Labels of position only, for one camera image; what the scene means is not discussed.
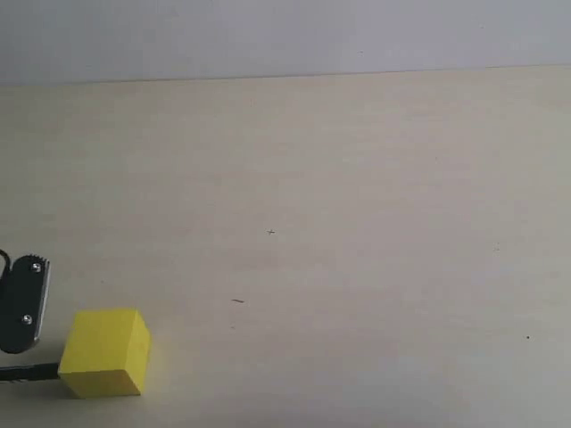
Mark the yellow cube block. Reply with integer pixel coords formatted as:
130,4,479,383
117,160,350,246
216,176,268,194
58,308,152,399

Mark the black and white whiteboard marker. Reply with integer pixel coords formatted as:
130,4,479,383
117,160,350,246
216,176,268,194
0,363,59,383

